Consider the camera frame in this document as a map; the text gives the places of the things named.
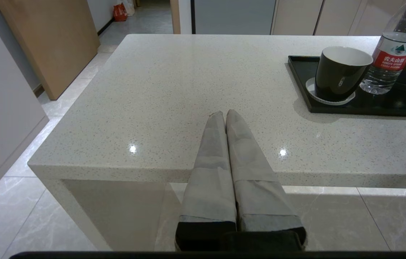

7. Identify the white round saucer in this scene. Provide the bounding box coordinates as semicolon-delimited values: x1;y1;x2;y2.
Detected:
306;77;356;106

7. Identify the beige counter cabinet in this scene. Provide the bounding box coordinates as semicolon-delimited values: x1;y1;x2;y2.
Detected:
314;0;405;36

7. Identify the white tall cabinet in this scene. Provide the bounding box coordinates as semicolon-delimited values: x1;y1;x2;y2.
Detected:
0;0;49;211

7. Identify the water bottle red label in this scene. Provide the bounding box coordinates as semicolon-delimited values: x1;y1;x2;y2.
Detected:
360;0;406;95

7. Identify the black cup white inside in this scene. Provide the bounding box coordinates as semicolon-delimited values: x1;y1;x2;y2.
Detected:
314;46;373;102

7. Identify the white plastic bag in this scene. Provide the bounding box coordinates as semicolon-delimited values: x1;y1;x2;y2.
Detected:
122;0;135;17

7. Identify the wooden door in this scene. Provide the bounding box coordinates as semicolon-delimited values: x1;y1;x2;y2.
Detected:
0;0;100;100

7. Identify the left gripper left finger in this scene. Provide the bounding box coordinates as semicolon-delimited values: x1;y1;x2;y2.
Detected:
175;111;237;251

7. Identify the beige sink cabinet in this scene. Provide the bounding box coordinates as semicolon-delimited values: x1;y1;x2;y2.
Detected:
271;0;324;36

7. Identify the red bag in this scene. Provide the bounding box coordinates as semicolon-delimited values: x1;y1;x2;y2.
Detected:
113;3;128;22

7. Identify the grey refrigerator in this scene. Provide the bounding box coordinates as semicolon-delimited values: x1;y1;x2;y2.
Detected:
191;0;277;35

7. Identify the black rectangular tray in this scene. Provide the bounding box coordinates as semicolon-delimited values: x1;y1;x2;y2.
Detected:
288;55;406;117

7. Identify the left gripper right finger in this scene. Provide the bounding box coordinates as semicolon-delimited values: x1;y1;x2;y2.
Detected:
225;109;307;251

